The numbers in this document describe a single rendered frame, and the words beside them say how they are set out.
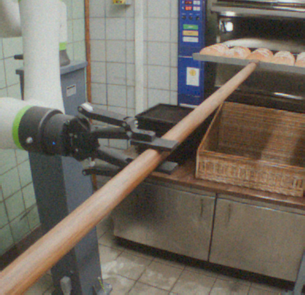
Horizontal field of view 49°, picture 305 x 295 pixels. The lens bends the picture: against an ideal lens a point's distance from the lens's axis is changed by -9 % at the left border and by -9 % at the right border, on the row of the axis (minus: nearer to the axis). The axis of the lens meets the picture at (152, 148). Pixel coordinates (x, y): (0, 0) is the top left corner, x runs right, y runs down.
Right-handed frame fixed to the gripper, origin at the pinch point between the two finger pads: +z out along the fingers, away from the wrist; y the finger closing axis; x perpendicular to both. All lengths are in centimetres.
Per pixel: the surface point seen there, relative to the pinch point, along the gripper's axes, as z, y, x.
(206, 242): -15, 96, -100
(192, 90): -46, 31, -152
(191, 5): -48, -20, -152
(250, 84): -11, 23, -154
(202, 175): -23, 60, -105
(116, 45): -99, 7, -155
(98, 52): -114, 12, -155
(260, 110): -4, 37, -151
